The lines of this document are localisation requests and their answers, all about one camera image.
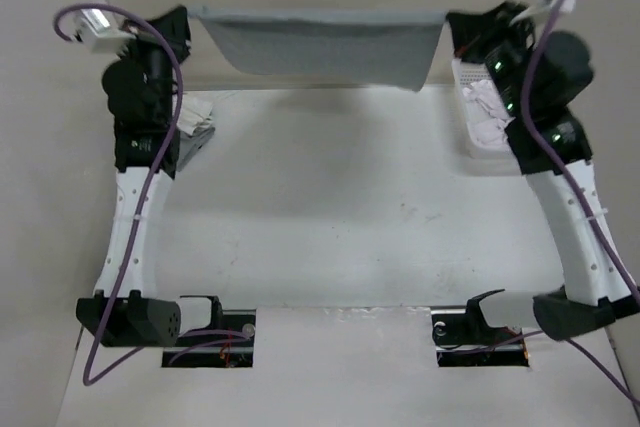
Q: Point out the white plastic basket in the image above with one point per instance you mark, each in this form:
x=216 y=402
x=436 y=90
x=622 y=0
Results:
x=464 y=74

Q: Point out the folded grey tank top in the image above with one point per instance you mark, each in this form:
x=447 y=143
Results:
x=191 y=144

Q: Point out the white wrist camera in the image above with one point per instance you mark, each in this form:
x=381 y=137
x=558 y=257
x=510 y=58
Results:
x=542 y=9
x=94 y=30

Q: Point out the folded white tank top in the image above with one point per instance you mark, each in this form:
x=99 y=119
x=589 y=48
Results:
x=195 y=115

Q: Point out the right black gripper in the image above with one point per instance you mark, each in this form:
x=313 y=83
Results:
x=501 y=18

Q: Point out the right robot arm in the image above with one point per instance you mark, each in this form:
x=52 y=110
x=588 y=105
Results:
x=536 y=78

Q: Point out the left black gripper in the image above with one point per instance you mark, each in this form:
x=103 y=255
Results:
x=175 y=27

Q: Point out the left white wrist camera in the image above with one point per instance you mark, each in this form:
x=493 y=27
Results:
x=94 y=30

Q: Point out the white tank top in basket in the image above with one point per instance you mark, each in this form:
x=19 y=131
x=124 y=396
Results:
x=492 y=118

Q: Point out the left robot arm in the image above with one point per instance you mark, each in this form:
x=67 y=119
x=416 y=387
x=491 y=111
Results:
x=144 y=90

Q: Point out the grey tank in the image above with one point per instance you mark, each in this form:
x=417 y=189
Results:
x=191 y=144
x=378 y=47

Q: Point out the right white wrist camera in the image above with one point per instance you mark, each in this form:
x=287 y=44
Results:
x=542 y=9

